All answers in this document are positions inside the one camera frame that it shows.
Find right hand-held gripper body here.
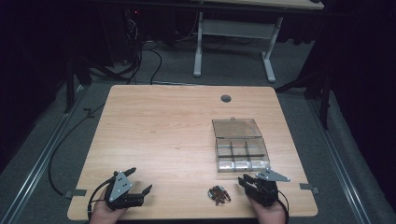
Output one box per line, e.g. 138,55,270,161
247,167,291,208

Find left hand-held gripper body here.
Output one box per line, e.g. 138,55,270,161
104,170,145,211

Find pile of small brown parts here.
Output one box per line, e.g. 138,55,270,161
207,185,233,206

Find clear plastic compartment box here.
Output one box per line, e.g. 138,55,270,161
211,117,271,174

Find person's right hand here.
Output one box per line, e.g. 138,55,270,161
248,196,287,224

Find person's left hand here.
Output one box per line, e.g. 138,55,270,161
89,189,129,224

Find black metal stand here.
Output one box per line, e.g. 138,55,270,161
275,69,332,131
63,57,93,115

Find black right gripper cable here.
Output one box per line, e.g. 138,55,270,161
276,189,290,224

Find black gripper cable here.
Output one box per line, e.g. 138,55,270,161
276,189,290,224
86,178,112,222

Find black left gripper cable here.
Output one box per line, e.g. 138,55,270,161
86,178,112,222

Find long black floor cable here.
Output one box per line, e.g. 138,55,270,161
47,102,106,198

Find grey metal floor rail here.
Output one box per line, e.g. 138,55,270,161
305,98,372,224
0,83,91,224

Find looped black floor cable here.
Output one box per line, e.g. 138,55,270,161
146,48,163,86

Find bundle of black cables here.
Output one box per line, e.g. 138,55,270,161
90,17,146,86

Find white metal desk frame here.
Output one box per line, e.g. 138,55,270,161
192,11,285,84

